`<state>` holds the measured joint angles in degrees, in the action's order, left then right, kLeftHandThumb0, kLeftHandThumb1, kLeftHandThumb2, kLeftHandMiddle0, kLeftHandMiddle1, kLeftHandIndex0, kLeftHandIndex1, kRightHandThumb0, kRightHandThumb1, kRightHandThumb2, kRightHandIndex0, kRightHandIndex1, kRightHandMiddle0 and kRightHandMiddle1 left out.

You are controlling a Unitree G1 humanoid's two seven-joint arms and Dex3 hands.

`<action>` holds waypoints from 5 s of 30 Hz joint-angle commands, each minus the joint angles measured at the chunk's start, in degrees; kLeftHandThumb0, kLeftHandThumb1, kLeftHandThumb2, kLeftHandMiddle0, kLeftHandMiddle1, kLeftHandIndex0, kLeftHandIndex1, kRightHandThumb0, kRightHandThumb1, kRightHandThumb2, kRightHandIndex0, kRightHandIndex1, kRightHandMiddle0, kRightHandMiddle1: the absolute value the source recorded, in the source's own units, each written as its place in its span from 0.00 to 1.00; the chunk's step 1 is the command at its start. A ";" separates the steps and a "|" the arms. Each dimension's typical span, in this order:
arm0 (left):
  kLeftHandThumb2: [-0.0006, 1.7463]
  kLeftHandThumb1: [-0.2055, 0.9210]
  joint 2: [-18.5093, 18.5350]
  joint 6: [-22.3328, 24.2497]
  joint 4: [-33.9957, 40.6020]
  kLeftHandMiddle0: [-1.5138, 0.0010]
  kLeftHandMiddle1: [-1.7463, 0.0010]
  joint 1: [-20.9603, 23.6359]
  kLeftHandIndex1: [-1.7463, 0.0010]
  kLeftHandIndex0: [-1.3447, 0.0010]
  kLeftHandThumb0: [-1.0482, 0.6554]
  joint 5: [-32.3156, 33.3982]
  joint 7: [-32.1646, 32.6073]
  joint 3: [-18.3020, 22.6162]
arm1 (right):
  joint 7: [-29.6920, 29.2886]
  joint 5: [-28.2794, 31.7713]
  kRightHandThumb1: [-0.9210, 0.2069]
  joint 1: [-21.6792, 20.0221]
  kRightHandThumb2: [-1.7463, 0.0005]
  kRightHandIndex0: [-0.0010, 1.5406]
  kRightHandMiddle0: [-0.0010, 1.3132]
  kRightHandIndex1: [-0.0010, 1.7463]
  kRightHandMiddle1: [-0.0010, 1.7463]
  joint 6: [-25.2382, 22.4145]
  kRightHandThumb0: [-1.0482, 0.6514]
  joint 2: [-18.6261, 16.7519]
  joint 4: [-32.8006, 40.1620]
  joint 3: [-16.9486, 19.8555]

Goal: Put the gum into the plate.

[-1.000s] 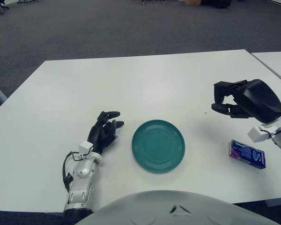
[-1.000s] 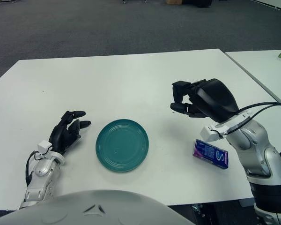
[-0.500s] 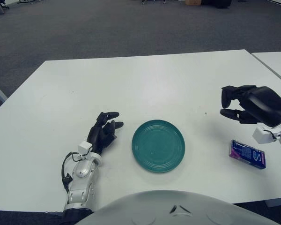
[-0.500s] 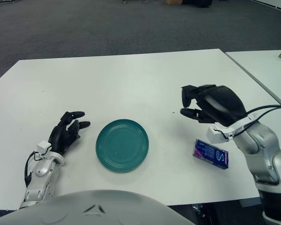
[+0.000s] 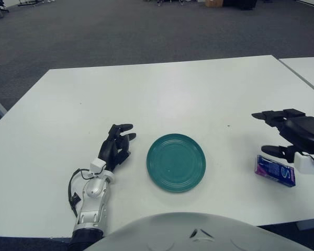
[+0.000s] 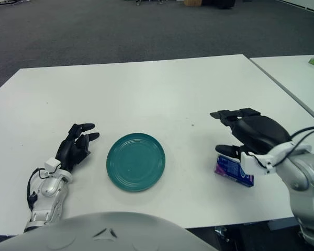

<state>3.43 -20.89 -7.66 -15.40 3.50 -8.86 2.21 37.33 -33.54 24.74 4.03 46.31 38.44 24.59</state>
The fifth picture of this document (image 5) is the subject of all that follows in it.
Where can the black bin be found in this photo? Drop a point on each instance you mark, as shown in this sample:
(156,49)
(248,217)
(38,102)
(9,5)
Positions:
(248,4)

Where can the grey robot torso shell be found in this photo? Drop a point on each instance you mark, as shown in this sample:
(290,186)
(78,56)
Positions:
(193,235)

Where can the brown cardboard box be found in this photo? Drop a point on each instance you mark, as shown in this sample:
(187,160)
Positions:
(213,3)

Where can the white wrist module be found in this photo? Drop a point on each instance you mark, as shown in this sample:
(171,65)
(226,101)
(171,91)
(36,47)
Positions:
(306,163)
(97,165)

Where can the teal round plate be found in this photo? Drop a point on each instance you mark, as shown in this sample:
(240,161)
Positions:
(175,163)

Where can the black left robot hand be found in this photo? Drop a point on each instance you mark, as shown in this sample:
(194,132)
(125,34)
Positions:
(111,151)

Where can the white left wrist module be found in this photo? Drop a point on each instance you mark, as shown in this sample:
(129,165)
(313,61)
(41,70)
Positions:
(97,165)

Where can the white side table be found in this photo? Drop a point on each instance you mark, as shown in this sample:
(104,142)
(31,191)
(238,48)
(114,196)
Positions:
(308,68)

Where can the blue purple gum pack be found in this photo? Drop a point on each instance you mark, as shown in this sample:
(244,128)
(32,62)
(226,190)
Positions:
(274,170)

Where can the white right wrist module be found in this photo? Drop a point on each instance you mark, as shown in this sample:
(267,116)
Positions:
(306,163)

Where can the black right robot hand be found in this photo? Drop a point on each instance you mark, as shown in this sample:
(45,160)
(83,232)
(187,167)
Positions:
(303,133)

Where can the grey table frame bracket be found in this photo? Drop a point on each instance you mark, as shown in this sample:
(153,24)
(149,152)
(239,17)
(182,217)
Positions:
(310,225)

